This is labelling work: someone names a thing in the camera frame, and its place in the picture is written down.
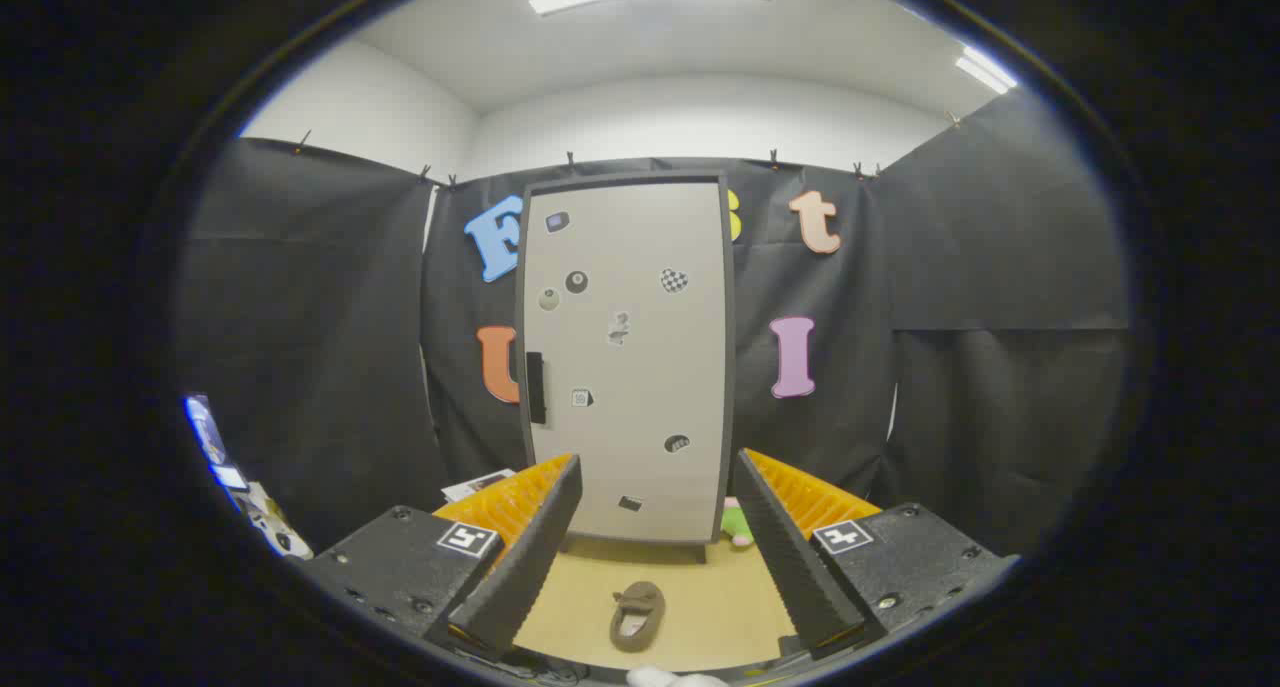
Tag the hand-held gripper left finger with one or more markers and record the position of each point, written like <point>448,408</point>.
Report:
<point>530,557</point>

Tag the white book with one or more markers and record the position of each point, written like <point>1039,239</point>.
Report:
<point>475,485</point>

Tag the brown fuzzy slipper shoe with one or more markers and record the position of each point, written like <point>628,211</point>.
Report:
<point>640,599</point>

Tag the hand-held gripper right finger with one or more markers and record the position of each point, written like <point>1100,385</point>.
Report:
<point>790,567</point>

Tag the black backdrop cloth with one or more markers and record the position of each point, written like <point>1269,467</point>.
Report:
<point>300,317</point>

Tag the dark grey shoe cabinet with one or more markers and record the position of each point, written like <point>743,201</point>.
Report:
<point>731,367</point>

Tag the pink plush toy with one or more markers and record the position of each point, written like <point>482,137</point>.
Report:
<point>738,527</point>

